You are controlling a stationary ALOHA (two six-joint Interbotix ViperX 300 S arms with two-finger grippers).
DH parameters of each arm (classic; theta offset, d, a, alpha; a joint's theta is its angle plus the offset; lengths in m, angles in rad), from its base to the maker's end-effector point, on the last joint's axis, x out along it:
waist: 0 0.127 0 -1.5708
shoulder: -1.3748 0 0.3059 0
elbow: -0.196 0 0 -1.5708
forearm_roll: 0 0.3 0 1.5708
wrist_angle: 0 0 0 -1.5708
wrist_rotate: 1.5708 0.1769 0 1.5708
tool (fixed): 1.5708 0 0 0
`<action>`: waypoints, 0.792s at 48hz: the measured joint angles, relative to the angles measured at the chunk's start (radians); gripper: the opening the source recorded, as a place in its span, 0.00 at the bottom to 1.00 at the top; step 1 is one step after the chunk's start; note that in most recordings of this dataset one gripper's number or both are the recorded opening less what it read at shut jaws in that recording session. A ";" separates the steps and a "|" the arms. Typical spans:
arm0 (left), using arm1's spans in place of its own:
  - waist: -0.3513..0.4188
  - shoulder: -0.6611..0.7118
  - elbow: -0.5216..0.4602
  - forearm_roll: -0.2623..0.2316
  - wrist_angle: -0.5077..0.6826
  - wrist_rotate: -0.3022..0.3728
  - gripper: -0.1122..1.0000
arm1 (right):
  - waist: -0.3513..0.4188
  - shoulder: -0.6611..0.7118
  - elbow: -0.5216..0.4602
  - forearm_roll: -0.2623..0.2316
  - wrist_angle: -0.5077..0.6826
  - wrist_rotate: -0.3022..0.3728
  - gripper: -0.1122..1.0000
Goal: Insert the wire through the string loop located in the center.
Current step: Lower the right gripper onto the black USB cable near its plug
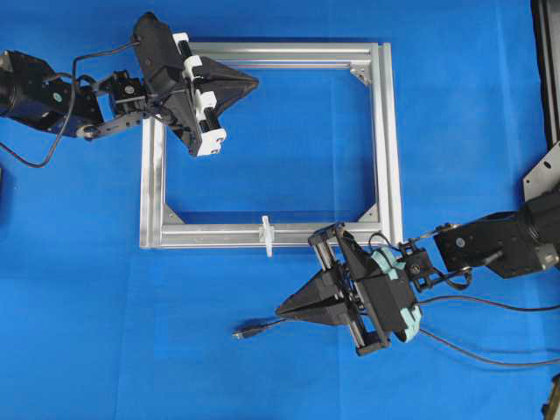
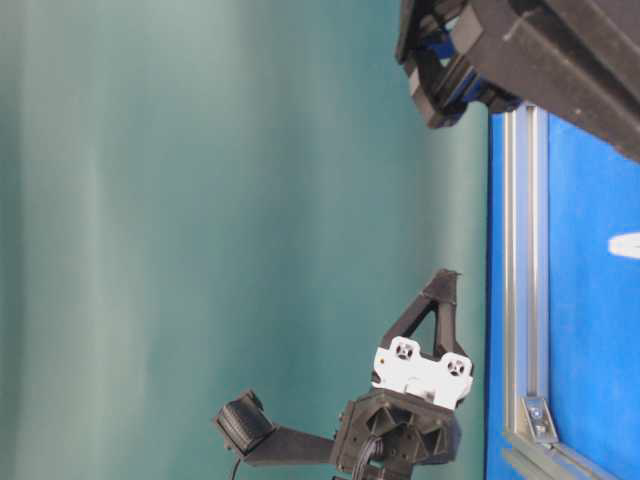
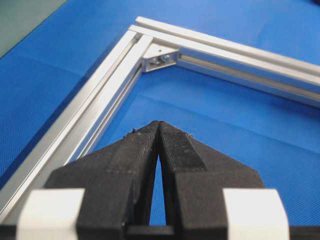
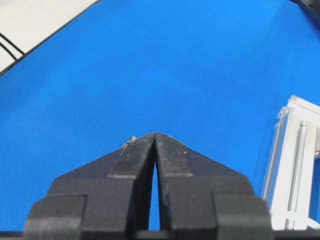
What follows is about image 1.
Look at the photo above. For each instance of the square aluminium extrusion frame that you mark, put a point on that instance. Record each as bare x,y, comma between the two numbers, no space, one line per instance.
161,228

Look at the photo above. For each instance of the right wrist camera teal mount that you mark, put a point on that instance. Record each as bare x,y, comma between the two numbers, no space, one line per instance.
384,289

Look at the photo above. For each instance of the white zip tie loop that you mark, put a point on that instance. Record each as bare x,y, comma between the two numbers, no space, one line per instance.
267,235

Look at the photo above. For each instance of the dark object bottom right corner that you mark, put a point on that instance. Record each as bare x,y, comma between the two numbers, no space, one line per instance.
551,409

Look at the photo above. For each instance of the left wrist camera black housing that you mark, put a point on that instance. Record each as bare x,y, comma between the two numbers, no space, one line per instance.
157,54

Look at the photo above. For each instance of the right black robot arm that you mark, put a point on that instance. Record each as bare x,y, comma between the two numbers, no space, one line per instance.
510,244

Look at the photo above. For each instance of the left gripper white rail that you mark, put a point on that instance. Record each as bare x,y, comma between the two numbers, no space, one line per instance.
202,132

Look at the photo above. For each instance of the right gripper black rail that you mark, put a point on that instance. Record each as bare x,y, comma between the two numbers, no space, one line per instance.
330,297

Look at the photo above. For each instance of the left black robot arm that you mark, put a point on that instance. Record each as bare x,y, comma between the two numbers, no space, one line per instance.
76,105

